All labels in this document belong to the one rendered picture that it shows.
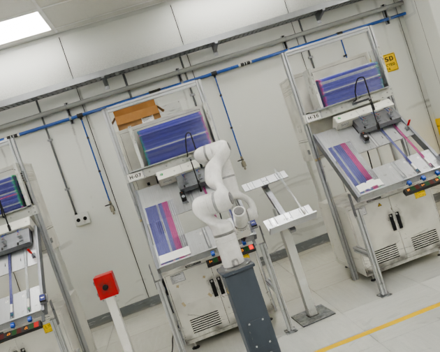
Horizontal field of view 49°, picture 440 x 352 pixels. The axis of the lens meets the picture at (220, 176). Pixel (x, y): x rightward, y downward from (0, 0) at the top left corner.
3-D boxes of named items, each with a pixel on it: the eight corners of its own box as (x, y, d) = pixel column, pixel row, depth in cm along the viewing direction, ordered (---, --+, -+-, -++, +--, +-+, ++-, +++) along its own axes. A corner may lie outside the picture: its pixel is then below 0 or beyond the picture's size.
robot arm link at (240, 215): (246, 215, 310) (232, 219, 309) (244, 202, 300) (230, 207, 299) (250, 225, 304) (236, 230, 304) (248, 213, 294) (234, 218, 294)
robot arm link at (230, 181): (244, 172, 309) (258, 218, 307) (220, 179, 308) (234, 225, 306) (246, 170, 300) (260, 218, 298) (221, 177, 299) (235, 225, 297)
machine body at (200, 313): (278, 319, 362) (252, 241, 359) (188, 353, 354) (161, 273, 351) (260, 297, 426) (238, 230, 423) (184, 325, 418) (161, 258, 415)
